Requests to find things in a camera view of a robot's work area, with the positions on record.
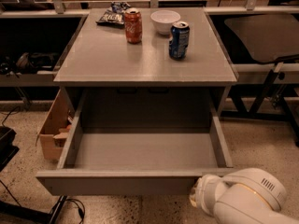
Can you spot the pale gripper body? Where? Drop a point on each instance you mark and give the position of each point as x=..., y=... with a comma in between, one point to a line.
x=204, y=187

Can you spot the grey top drawer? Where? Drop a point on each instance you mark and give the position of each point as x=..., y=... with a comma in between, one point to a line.
x=141, y=142

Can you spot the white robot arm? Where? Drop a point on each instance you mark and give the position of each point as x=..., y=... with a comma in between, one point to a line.
x=247, y=196

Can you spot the cardboard box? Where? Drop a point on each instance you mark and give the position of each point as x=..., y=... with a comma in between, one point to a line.
x=52, y=134

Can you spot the blue soda can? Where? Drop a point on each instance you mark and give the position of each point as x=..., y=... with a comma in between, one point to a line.
x=179, y=40

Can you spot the black office chair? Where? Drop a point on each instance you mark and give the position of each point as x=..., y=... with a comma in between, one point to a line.
x=269, y=39

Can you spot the white bowl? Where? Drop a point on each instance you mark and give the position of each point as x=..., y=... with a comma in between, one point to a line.
x=163, y=19

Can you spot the black stand base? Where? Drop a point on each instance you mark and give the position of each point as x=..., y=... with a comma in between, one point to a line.
x=7, y=152

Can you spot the red soda can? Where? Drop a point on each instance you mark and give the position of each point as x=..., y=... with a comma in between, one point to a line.
x=133, y=25

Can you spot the dark chip bag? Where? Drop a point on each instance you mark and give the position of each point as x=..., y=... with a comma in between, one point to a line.
x=114, y=15

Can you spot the black headphones on shelf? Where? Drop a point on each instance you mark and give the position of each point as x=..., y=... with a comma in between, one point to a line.
x=29, y=63

